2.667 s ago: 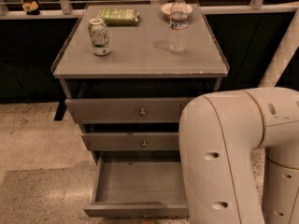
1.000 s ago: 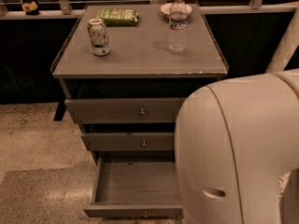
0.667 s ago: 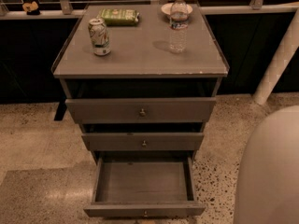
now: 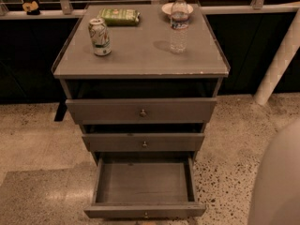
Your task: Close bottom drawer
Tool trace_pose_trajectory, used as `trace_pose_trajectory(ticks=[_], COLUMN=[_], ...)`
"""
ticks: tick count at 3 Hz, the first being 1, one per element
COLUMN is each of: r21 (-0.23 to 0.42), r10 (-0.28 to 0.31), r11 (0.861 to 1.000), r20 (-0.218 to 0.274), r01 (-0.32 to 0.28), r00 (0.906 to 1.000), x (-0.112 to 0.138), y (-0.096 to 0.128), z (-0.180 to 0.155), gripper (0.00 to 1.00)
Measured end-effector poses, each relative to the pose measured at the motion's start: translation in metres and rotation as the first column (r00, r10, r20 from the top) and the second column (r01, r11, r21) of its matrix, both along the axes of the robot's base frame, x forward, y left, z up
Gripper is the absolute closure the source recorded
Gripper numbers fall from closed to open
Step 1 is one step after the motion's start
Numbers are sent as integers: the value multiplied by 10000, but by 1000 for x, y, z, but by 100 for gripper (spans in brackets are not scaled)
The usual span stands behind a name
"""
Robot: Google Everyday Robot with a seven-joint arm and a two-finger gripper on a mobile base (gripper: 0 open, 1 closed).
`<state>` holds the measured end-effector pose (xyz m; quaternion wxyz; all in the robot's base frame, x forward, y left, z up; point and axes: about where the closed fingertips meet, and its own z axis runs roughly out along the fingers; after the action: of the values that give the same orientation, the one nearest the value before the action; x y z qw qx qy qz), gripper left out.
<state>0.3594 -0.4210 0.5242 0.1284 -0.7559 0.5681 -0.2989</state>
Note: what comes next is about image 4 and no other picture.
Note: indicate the grey bottom drawer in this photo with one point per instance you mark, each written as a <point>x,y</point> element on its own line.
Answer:
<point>145,187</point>

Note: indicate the grey drawer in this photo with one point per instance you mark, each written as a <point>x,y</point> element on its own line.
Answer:
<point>137,142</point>
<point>141,110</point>
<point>145,187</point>

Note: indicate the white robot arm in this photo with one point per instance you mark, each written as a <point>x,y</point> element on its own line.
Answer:
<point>276,194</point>

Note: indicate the grey wooden drawer cabinet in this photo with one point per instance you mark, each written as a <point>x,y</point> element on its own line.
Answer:
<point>141,65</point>

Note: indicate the grey top drawer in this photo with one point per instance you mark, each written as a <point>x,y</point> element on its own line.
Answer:
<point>141,110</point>

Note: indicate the grey middle drawer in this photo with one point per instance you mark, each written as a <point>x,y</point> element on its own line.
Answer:
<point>137,142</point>

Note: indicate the clear plastic water bottle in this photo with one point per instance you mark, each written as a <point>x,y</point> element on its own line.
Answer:
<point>179,26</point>

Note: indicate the green white soda can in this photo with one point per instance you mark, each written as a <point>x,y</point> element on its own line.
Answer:
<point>99,35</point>

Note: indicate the green snack packet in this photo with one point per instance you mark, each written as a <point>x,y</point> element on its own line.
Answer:
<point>120,16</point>

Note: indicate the small white bowl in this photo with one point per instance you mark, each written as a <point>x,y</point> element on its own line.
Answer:
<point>166,9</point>

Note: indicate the grey metal railing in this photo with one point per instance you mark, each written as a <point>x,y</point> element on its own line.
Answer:
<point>47,14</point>

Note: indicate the yellow black small object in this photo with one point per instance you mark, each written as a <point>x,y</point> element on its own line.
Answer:
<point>31,8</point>

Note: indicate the white diagonal post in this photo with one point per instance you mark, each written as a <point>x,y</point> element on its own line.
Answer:
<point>283,57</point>

